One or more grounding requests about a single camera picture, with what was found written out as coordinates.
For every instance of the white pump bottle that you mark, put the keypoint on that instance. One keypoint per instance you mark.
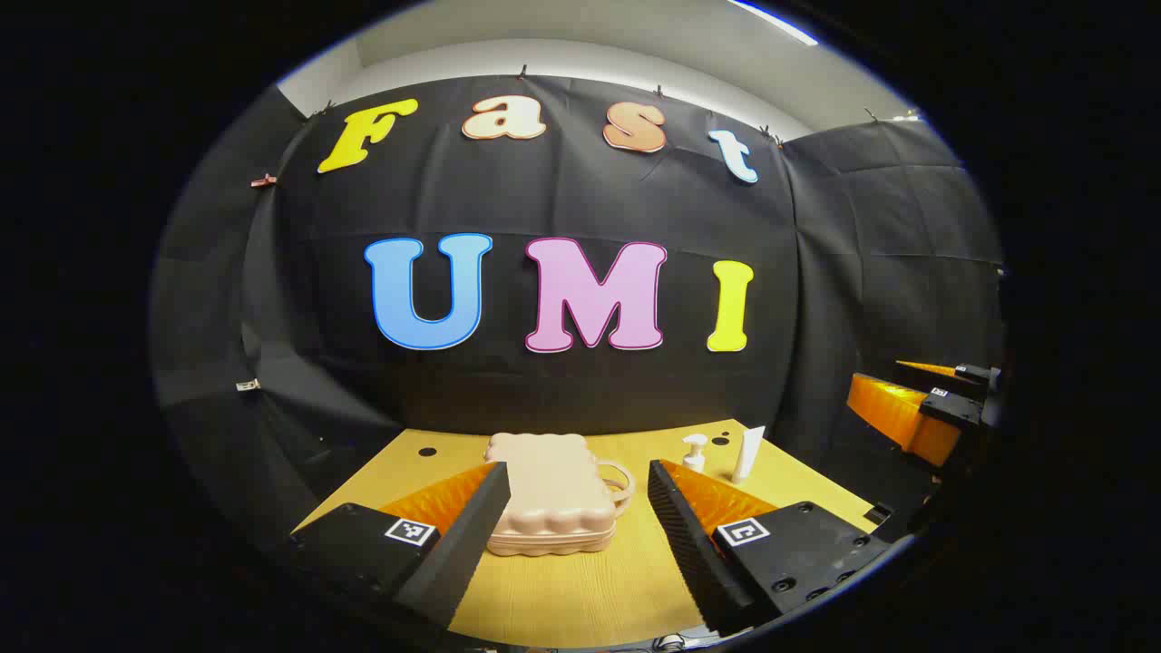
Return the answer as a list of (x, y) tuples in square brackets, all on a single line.
[(695, 458)]

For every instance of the copper cloth clip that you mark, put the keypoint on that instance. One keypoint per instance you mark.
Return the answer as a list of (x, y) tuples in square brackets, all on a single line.
[(263, 180)]

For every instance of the pink hard-shell suitcase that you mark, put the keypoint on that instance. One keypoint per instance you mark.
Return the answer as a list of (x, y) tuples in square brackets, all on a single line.
[(553, 490)]

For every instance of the white squeeze tube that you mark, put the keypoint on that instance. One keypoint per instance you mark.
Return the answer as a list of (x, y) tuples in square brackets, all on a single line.
[(747, 453)]

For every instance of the black backdrop cloth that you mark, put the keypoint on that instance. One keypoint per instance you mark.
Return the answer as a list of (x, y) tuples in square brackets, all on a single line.
[(590, 209)]

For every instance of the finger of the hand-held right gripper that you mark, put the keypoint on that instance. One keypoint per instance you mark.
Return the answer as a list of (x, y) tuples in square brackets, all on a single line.
[(907, 417), (970, 376)]

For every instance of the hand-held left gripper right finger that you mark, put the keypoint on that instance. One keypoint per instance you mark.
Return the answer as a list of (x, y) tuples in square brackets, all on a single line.
[(689, 544)]

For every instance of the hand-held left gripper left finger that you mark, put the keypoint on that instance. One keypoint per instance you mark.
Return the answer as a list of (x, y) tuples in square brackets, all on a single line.
[(463, 553)]

